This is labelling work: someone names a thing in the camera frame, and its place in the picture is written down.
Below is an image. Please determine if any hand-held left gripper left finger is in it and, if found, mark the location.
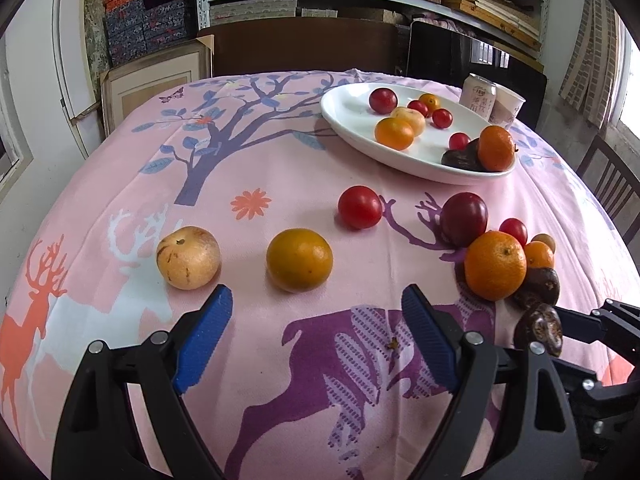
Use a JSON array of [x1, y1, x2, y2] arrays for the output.
[[51, 283, 234, 480]]

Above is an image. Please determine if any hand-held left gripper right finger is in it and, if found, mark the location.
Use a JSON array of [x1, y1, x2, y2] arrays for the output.
[[401, 283, 585, 480]]

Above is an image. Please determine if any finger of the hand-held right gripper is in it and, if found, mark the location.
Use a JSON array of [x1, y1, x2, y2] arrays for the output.
[[552, 298, 640, 357], [549, 356, 640, 462]]

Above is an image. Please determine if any dark purple passion fruit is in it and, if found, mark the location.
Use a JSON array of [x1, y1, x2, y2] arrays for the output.
[[511, 267, 561, 311], [441, 139, 487, 173], [513, 302, 564, 359]]

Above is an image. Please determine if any greenish orange mandarin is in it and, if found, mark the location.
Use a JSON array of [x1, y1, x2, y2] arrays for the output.
[[265, 228, 334, 294]]

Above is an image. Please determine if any pale yellow round fruit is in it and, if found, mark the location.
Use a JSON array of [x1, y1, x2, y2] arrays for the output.
[[156, 226, 222, 291], [390, 106, 427, 137]]

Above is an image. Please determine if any white oval plate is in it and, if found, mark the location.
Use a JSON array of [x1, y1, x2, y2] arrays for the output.
[[320, 82, 517, 185]]

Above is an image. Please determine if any dark red plum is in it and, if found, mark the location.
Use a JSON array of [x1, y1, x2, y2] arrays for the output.
[[440, 192, 489, 248], [368, 87, 399, 114]]

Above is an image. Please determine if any small orange mandarin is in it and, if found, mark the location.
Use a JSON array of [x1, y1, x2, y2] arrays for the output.
[[524, 241, 556, 271]]

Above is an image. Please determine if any brown slatted wooden chair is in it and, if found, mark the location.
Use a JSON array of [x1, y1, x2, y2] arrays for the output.
[[575, 134, 640, 246]]

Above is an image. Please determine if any pink deer print tablecloth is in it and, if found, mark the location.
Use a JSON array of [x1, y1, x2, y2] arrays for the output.
[[0, 68, 640, 480]]

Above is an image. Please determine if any white paper cup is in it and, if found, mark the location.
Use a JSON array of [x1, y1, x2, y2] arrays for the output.
[[489, 85, 527, 130]]

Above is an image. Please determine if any pale pink drink can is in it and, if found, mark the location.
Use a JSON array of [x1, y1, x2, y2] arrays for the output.
[[459, 73, 497, 121]]

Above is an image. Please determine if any framed picture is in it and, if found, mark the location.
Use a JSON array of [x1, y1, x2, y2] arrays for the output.
[[100, 35, 216, 137]]

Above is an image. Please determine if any beige patterned curtain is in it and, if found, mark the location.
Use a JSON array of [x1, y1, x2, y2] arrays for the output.
[[557, 0, 626, 131]]

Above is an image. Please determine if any white framed window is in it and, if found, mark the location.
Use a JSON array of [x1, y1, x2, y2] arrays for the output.
[[0, 65, 35, 201]]

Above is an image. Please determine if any black board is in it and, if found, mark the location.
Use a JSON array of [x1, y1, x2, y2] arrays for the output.
[[406, 19, 549, 131]]

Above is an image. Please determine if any white door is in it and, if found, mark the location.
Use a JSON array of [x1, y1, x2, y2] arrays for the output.
[[51, 0, 108, 146]]

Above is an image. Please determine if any stack of blue patterned boxes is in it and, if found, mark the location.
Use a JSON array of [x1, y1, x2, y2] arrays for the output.
[[102, 0, 198, 68]]

